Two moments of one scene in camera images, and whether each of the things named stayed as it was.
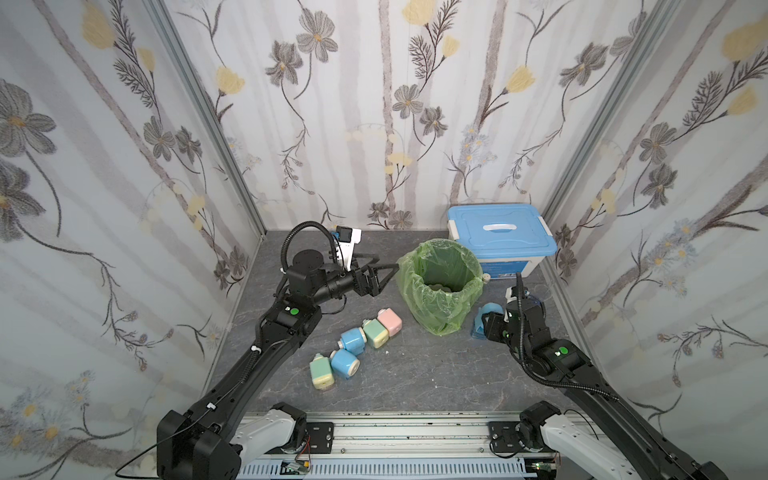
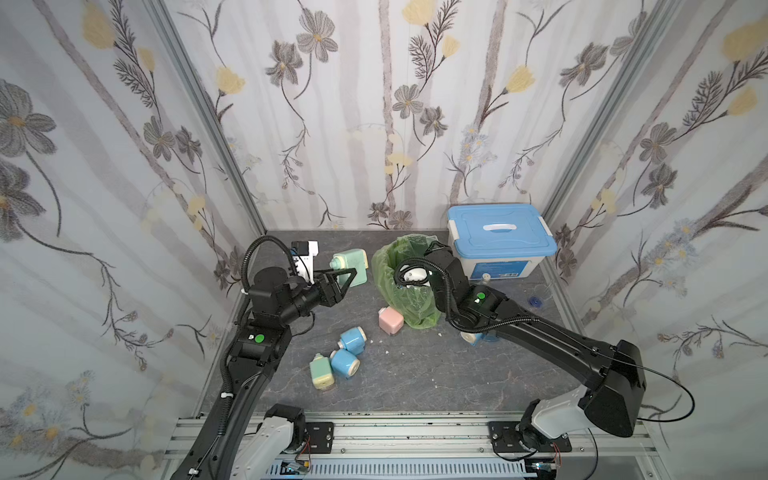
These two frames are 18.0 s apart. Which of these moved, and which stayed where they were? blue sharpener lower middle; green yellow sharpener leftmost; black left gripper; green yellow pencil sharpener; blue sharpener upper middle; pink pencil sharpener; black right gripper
Moved: green yellow pencil sharpener; black right gripper; black left gripper
Stayed: blue sharpener lower middle; blue sharpener upper middle; green yellow sharpener leftmost; pink pencil sharpener
